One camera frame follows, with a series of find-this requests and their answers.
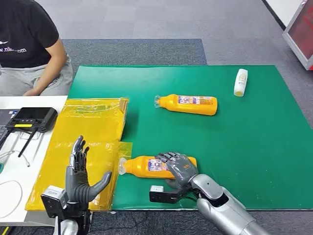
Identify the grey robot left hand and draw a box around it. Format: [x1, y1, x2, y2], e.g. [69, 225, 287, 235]
[65, 135, 112, 205]

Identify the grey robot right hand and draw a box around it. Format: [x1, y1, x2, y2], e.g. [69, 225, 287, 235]
[155, 152, 199, 191]

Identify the orange bottle with label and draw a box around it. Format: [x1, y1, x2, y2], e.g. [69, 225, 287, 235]
[118, 155, 198, 180]
[154, 94, 218, 117]

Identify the small white bottle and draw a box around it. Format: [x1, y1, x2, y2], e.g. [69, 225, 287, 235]
[233, 68, 248, 97]

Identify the yellow transparent plastic sheet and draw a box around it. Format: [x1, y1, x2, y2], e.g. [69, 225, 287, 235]
[25, 97, 133, 212]

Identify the green table mat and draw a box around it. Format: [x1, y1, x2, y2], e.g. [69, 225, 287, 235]
[68, 65, 313, 212]

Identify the black remote controller with antennas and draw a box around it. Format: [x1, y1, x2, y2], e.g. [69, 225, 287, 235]
[0, 107, 58, 159]

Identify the person's left hand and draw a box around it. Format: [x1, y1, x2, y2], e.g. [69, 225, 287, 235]
[23, 88, 41, 97]

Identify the dark laptop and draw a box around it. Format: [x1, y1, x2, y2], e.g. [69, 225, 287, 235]
[0, 109, 19, 143]

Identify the person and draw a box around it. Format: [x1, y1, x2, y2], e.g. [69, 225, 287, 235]
[0, 0, 73, 97]

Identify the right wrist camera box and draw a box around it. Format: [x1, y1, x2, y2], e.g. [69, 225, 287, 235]
[149, 185, 196, 205]

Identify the thin white cable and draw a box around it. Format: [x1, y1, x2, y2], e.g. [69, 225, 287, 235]
[0, 150, 31, 168]

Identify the looped white cable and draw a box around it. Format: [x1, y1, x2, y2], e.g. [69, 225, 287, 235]
[0, 180, 23, 220]

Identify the red cabinet with white frame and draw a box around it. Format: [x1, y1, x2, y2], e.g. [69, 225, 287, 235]
[282, 0, 313, 71]

